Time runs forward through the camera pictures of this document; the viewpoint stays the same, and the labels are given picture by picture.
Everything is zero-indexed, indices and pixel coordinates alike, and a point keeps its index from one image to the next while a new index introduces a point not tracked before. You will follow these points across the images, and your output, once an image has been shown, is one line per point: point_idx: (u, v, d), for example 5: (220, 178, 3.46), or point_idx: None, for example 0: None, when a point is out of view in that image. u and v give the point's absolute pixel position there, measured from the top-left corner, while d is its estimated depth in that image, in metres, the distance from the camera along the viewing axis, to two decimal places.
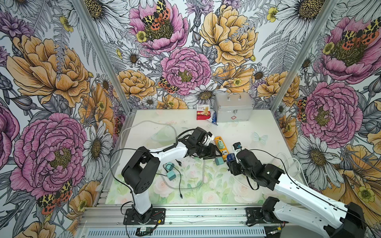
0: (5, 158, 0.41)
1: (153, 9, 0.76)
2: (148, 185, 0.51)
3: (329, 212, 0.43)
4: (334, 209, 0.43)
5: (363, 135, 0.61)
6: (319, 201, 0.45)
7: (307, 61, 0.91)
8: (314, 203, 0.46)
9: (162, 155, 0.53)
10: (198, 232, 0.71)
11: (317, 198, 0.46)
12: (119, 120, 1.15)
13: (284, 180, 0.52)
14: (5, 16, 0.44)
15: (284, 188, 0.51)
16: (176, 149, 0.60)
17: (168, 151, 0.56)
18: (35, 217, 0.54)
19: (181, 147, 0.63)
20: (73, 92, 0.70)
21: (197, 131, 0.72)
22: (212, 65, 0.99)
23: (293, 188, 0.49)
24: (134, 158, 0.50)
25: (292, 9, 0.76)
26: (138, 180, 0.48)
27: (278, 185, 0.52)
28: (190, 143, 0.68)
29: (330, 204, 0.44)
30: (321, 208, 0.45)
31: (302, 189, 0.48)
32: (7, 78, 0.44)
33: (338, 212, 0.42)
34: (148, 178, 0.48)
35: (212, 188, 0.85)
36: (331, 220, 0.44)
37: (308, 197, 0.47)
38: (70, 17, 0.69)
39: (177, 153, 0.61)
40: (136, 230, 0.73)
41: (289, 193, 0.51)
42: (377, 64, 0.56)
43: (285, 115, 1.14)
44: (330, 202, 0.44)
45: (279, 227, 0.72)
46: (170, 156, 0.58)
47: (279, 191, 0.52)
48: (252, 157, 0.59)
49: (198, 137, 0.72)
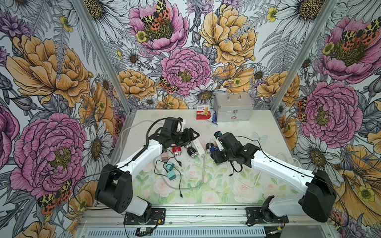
0: (6, 158, 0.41)
1: (153, 9, 0.76)
2: (130, 200, 0.47)
3: (295, 179, 0.46)
4: (301, 176, 0.45)
5: (363, 135, 0.61)
6: (288, 170, 0.47)
7: (307, 61, 0.91)
8: (284, 172, 0.48)
9: (134, 166, 0.47)
10: (198, 232, 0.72)
11: (288, 168, 0.48)
12: (119, 120, 1.15)
13: (258, 155, 0.54)
14: (5, 16, 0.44)
15: (258, 162, 0.54)
16: (149, 151, 0.54)
17: (140, 158, 0.51)
18: (35, 217, 0.54)
19: (155, 147, 0.57)
20: (73, 92, 0.70)
21: (169, 121, 0.66)
22: (212, 65, 0.99)
23: (266, 161, 0.52)
24: (102, 180, 0.45)
25: (292, 9, 0.76)
26: (115, 200, 0.44)
27: (252, 160, 0.55)
28: (163, 136, 0.63)
29: (298, 172, 0.46)
30: (290, 176, 0.47)
31: (275, 162, 0.51)
32: (7, 78, 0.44)
33: (304, 178, 0.44)
34: (126, 193, 0.44)
35: (211, 188, 0.85)
36: (298, 187, 0.46)
37: (279, 167, 0.49)
38: (70, 17, 0.69)
39: (152, 154, 0.56)
40: (136, 230, 0.73)
41: (263, 166, 0.54)
42: (377, 64, 0.56)
43: (285, 115, 1.14)
44: (299, 170, 0.46)
45: (279, 227, 0.72)
46: (144, 162, 0.52)
47: (254, 166, 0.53)
48: (232, 138, 0.63)
49: (171, 127, 0.66)
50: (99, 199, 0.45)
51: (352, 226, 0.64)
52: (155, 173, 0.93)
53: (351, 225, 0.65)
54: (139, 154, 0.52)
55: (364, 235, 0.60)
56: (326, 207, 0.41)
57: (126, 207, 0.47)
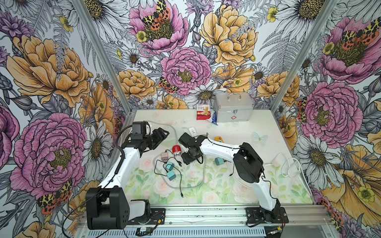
0: (5, 158, 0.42)
1: (153, 10, 0.76)
2: (128, 212, 0.46)
3: (228, 153, 0.58)
4: (231, 150, 0.57)
5: (363, 135, 0.61)
6: (223, 147, 0.60)
7: (307, 61, 0.91)
8: (221, 150, 0.61)
9: (119, 179, 0.46)
10: (198, 232, 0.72)
11: (224, 146, 0.60)
12: (119, 120, 1.15)
13: (204, 143, 0.67)
14: (5, 16, 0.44)
15: (205, 147, 0.67)
16: (129, 159, 0.53)
17: (123, 170, 0.48)
18: (35, 217, 0.54)
19: (132, 153, 0.55)
20: (73, 92, 0.70)
21: (136, 125, 0.65)
22: (212, 65, 0.99)
23: (209, 145, 0.65)
24: (91, 207, 0.41)
25: (292, 9, 0.76)
26: (114, 217, 0.41)
27: (201, 147, 0.68)
28: (135, 141, 0.61)
29: (230, 148, 0.59)
30: (225, 152, 0.60)
31: (216, 144, 0.64)
32: (7, 78, 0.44)
33: (233, 151, 0.56)
34: (123, 206, 0.43)
35: (211, 188, 0.85)
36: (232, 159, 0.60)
37: (217, 147, 0.62)
38: (70, 17, 0.69)
39: (132, 161, 0.54)
40: (136, 230, 0.73)
41: (208, 149, 0.67)
42: (376, 64, 0.56)
43: (285, 115, 1.14)
44: (231, 146, 0.59)
45: (279, 227, 0.72)
46: (127, 170, 0.50)
47: (203, 151, 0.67)
48: (186, 135, 0.77)
49: (140, 130, 0.65)
50: (95, 224, 0.41)
51: (352, 226, 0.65)
52: (155, 173, 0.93)
53: (351, 225, 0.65)
54: (120, 166, 0.49)
55: (364, 235, 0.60)
56: (250, 169, 0.54)
57: (128, 219, 0.46)
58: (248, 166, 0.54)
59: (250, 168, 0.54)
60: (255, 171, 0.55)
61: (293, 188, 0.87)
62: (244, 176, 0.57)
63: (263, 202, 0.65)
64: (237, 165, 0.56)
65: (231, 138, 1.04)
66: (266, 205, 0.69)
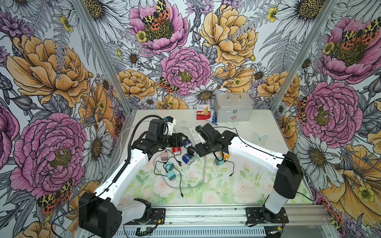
0: (6, 158, 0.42)
1: (153, 9, 0.76)
2: (119, 221, 0.45)
3: (269, 161, 0.48)
4: (273, 159, 0.47)
5: (363, 135, 0.61)
6: (262, 152, 0.50)
7: (307, 61, 0.91)
8: (258, 156, 0.51)
9: (114, 190, 0.43)
10: (198, 232, 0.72)
11: (262, 151, 0.50)
12: (119, 120, 1.15)
13: (235, 141, 0.56)
14: (5, 16, 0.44)
15: (235, 147, 0.56)
16: (133, 165, 0.49)
17: (121, 178, 0.45)
18: (35, 217, 0.54)
19: (139, 158, 0.51)
20: (73, 92, 0.70)
21: (154, 125, 0.60)
22: (212, 65, 0.99)
23: (243, 146, 0.54)
24: (81, 211, 0.40)
25: (292, 9, 0.76)
26: (101, 228, 0.40)
27: (230, 146, 0.57)
28: (148, 142, 0.56)
29: (271, 154, 0.49)
30: (264, 160, 0.49)
31: (250, 146, 0.53)
32: (7, 78, 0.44)
33: (276, 160, 0.47)
34: (113, 219, 0.41)
35: (211, 188, 0.85)
36: (270, 168, 0.49)
37: (253, 151, 0.52)
38: (70, 17, 0.69)
39: (136, 167, 0.50)
40: (136, 230, 0.73)
41: (239, 151, 0.56)
42: (377, 64, 0.56)
43: (285, 115, 1.14)
44: (271, 152, 0.49)
45: (279, 227, 0.72)
46: (128, 178, 0.47)
47: (230, 151, 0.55)
48: (210, 127, 0.65)
49: (156, 130, 0.60)
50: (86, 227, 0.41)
51: (352, 226, 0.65)
52: (155, 173, 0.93)
53: (351, 225, 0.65)
54: (121, 173, 0.46)
55: (364, 235, 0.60)
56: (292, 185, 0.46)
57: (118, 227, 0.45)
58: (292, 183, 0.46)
59: (294, 185, 0.47)
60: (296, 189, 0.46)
61: None
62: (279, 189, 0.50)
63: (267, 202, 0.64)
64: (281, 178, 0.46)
65: None
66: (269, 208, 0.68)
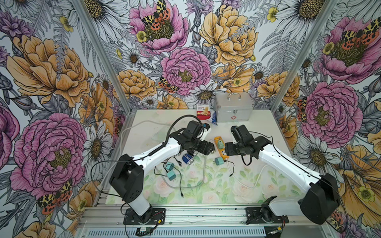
0: (6, 158, 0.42)
1: (153, 9, 0.76)
2: (138, 192, 0.49)
3: (301, 177, 0.45)
4: (307, 176, 0.44)
5: (363, 135, 0.61)
6: (295, 168, 0.47)
7: (307, 61, 0.91)
8: (290, 169, 0.48)
9: (148, 162, 0.48)
10: (198, 232, 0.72)
11: (296, 166, 0.47)
12: (119, 120, 1.15)
13: (268, 148, 0.54)
14: (5, 16, 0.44)
15: (267, 154, 0.54)
16: (166, 149, 0.54)
17: (156, 155, 0.51)
18: (35, 217, 0.54)
19: (173, 146, 0.57)
20: (73, 92, 0.70)
21: (192, 124, 0.66)
22: (212, 65, 0.99)
23: (275, 155, 0.52)
24: (116, 169, 0.47)
25: (292, 9, 0.76)
26: (125, 190, 0.45)
27: (261, 151, 0.55)
28: (184, 136, 0.62)
29: (305, 172, 0.45)
30: (296, 174, 0.46)
31: (283, 157, 0.50)
32: (7, 78, 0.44)
33: (309, 178, 0.43)
34: (136, 186, 0.46)
35: (211, 188, 0.85)
36: (301, 186, 0.46)
37: (285, 163, 0.49)
38: (70, 17, 0.69)
39: (168, 153, 0.56)
40: (136, 230, 0.73)
41: (270, 159, 0.53)
42: (377, 64, 0.56)
43: (285, 115, 1.14)
44: (306, 170, 0.46)
45: (279, 227, 0.72)
46: (159, 159, 0.53)
47: (261, 157, 0.57)
48: (244, 129, 0.65)
49: (193, 130, 0.66)
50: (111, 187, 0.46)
51: (352, 226, 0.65)
52: (155, 173, 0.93)
53: (351, 225, 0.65)
54: (156, 150, 0.52)
55: (364, 235, 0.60)
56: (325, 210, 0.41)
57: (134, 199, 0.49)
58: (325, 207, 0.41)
59: (326, 210, 0.42)
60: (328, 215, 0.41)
61: (293, 188, 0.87)
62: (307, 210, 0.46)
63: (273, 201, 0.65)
64: (312, 199, 0.42)
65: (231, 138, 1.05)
66: (272, 207, 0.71)
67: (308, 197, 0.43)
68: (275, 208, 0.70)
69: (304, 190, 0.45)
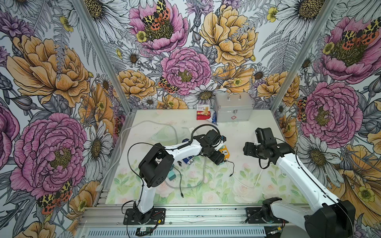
0: (6, 158, 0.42)
1: (153, 9, 0.76)
2: (162, 180, 0.54)
3: (315, 195, 0.43)
4: (322, 197, 0.42)
5: (363, 135, 0.61)
6: (311, 184, 0.45)
7: (307, 61, 0.91)
8: (305, 183, 0.46)
9: (176, 153, 0.55)
10: (198, 232, 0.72)
11: (312, 183, 0.45)
12: (119, 120, 1.15)
13: (289, 156, 0.52)
14: (5, 16, 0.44)
15: (285, 163, 0.52)
16: (191, 147, 0.61)
17: (183, 148, 0.58)
18: (35, 217, 0.54)
19: (197, 146, 0.63)
20: (73, 92, 0.70)
21: (213, 132, 0.74)
22: (212, 65, 0.99)
23: (294, 166, 0.50)
24: (150, 154, 0.53)
25: (292, 9, 0.76)
26: (154, 173, 0.51)
27: (281, 158, 0.53)
28: (204, 141, 0.68)
29: (321, 191, 0.43)
30: (310, 191, 0.44)
31: (302, 170, 0.48)
32: (7, 78, 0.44)
33: (323, 199, 0.41)
34: (163, 172, 0.51)
35: (211, 188, 0.85)
36: (312, 203, 0.44)
37: (302, 177, 0.47)
38: (70, 17, 0.69)
39: (192, 151, 0.62)
40: (136, 230, 0.73)
41: (288, 168, 0.51)
42: (377, 64, 0.56)
43: (285, 115, 1.14)
44: (323, 189, 0.43)
45: (279, 227, 0.72)
46: (184, 154, 0.59)
47: (278, 163, 0.55)
48: (269, 132, 0.63)
49: (213, 137, 0.73)
50: (142, 168, 0.53)
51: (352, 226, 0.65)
52: None
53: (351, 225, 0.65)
54: (183, 146, 0.59)
55: (364, 235, 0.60)
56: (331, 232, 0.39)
57: (157, 186, 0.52)
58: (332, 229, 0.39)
59: (332, 233, 0.39)
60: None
61: (293, 188, 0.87)
62: (312, 228, 0.44)
63: (276, 203, 0.64)
64: (320, 219, 0.40)
65: (231, 138, 1.05)
66: (272, 207, 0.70)
67: (316, 216, 0.41)
68: (275, 207, 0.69)
69: (314, 208, 0.43)
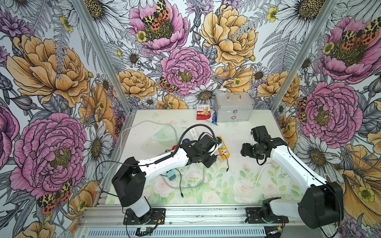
0: (6, 158, 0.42)
1: (153, 9, 0.76)
2: (136, 198, 0.47)
3: (304, 178, 0.45)
4: (311, 179, 0.44)
5: (363, 135, 0.61)
6: (301, 169, 0.47)
7: (307, 61, 0.91)
8: (296, 169, 0.49)
9: (153, 170, 0.47)
10: (198, 232, 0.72)
11: (302, 168, 0.48)
12: (119, 120, 1.15)
13: (282, 148, 0.56)
14: (5, 16, 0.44)
15: (278, 153, 0.56)
16: (174, 160, 0.53)
17: (161, 164, 0.50)
18: (35, 217, 0.54)
19: (181, 157, 0.55)
20: (73, 92, 0.70)
21: (205, 138, 0.65)
22: (212, 65, 0.99)
23: (285, 155, 0.53)
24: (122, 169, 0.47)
25: (292, 9, 0.76)
26: (123, 192, 0.45)
27: (274, 149, 0.57)
28: (194, 148, 0.61)
29: (311, 174, 0.45)
30: (300, 175, 0.47)
31: (293, 158, 0.51)
32: (7, 78, 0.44)
33: (313, 181, 0.44)
34: (136, 192, 0.45)
35: (211, 188, 0.85)
36: (302, 186, 0.46)
37: (292, 163, 0.50)
38: (70, 17, 0.69)
39: (175, 164, 0.54)
40: (136, 230, 0.73)
41: (280, 158, 0.55)
42: (377, 64, 0.56)
43: (285, 115, 1.14)
44: (313, 173, 0.46)
45: (279, 227, 0.72)
46: (166, 168, 0.52)
47: (273, 155, 0.58)
48: (263, 130, 0.68)
49: (206, 145, 0.64)
50: (114, 185, 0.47)
51: (352, 226, 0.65)
52: None
53: (351, 225, 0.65)
54: (163, 159, 0.51)
55: (364, 235, 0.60)
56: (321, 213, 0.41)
57: (130, 204, 0.47)
58: (320, 209, 0.41)
59: (321, 213, 0.41)
60: (324, 220, 0.41)
61: (293, 188, 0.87)
62: (303, 213, 0.46)
63: (275, 200, 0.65)
64: (309, 200, 0.42)
65: (231, 138, 1.05)
66: (271, 205, 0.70)
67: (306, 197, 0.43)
68: (274, 205, 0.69)
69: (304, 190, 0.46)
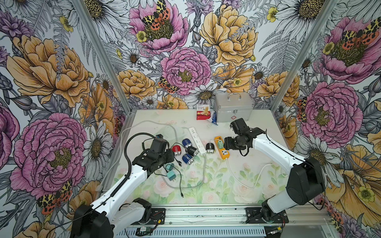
0: (6, 158, 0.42)
1: (153, 9, 0.76)
2: None
3: (286, 160, 0.49)
4: (292, 159, 0.47)
5: (363, 135, 0.61)
6: (282, 152, 0.51)
7: (307, 61, 0.91)
8: (278, 152, 0.52)
9: (112, 204, 0.43)
10: (198, 232, 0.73)
11: (283, 151, 0.51)
12: (119, 120, 1.15)
13: (261, 136, 0.59)
14: (5, 16, 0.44)
15: (259, 142, 0.59)
16: (131, 182, 0.50)
17: (120, 193, 0.46)
18: (35, 217, 0.54)
19: (138, 174, 0.53)
20: (73, 92, 0.70)
21: (156, 143, 0.63)
22: (212, 65, 0.99)
23: (266, 142, 0.56)
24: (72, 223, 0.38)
25: (292, 9, 0.76)
26: None
27: (255, 139, 0.60)
28: (149, 157, 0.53)
29: (291, 155, 0.49)
30: (283, 157, 0.50)
31: (274, 144, 0.55)
32: (7, 78, 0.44)
33: (293, 161, 0.47)
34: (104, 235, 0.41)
35: (211, 188, 0.85)
36: (285, 167, 0.50)
37: (274, 148, 0.53)
38: (70, 17, 0.69)
39: (136, 183, 0.52)
40: (136, 230, 0.73)
41: (262, 146, 0.58)
42: (377, 64, 0.56)
43: (285, 115, 1.14)
44: (292, 153, 0.49)
45: (279, 227, 0.72)
46: (126, 194, 0.48)
47: (255, 145, 0.61)
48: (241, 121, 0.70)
49: (158, 148, 0.63)
50: None
51: (352, 226, 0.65)
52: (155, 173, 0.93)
53: (351, 225, 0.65)
54: (119, 187, 0.48)
55: (364, 235, 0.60)
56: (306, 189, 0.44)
57: None
58: (305, 185, 0.44)
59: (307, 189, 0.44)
60: (311, 195, 0.45)
61: None
62: (292, 192, 0.48)
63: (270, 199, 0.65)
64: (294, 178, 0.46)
65: None
66: (270, 205, 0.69)
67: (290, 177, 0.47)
68: (273, 204, 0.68)
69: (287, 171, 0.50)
